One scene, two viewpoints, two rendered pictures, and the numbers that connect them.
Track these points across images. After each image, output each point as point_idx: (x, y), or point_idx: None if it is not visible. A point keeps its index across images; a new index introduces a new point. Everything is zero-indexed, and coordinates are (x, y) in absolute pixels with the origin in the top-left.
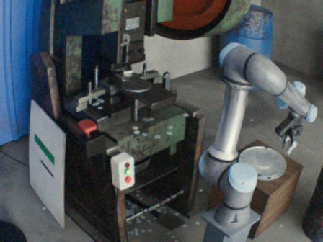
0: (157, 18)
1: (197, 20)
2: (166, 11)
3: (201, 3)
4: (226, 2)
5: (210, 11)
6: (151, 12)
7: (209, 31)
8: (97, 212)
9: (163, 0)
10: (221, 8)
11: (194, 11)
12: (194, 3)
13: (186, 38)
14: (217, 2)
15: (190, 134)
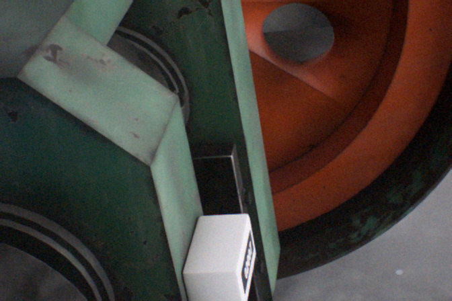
0: (270, 284)
1: (313, 189)
2: (271, 234)
3: (304, 118)
4: (441, 86)
5: (372, 142)
6: (253, 278)
7: (397, 220)
8: None
9: (261, 202)
10: (421, 115)
11: (276, 156)
12: (270, 126)
13: (281, 261)
14: (398, 99)
15: None
